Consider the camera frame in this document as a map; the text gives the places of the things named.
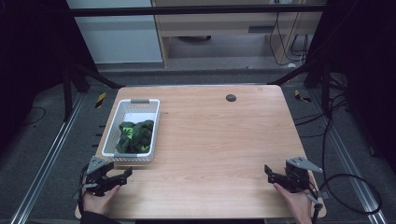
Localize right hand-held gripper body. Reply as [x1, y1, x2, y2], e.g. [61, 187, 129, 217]
[280, 156, 324, 194]

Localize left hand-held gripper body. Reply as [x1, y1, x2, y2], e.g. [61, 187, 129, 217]
[81, 156, 121, 197]

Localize dark green cloth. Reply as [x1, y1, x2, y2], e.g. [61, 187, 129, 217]
[115, 119, 155, 155]

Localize white plastic basket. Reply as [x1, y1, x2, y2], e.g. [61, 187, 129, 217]
[101, 98, 162, 163]

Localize person's left hand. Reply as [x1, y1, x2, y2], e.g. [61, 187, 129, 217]
[81, 184, 121, 216]

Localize person's right hand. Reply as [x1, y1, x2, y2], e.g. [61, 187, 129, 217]
[273, 182, 314, 224]

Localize yellow black striped tape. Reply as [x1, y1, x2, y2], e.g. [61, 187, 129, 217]
[293, 89, 312, 104]
[94, 91, 107, 109]

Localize black metal stand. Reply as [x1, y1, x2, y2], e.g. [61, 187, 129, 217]
[61, 61, 124, 123]
[268, 57, 332, 117]

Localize white cabinet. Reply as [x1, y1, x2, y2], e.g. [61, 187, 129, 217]
[65, 0, 163, 65]

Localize dark curtain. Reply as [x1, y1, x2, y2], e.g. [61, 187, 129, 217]
[306, 0, 396, 175]
[0, 0, 97, 147]

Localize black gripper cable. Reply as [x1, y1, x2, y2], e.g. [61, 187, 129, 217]
[306, 173, 383, 224]
[77, 163, 92, 217]

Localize aluminium floor rail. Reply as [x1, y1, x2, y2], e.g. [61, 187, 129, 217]
[307, 89, 389, 224]
[8, 92, 86, 224]

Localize black floor cables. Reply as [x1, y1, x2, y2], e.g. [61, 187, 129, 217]
[293, 73, 353, 175]

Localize black floor cable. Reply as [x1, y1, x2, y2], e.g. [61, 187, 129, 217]
[21, 105, 48, 127]

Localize black cables behind shelf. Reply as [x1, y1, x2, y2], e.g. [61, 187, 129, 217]
[268, 11, 310, 68]

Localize black horizontal frame bar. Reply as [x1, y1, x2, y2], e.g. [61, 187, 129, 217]
[68, 4, 327, 18]

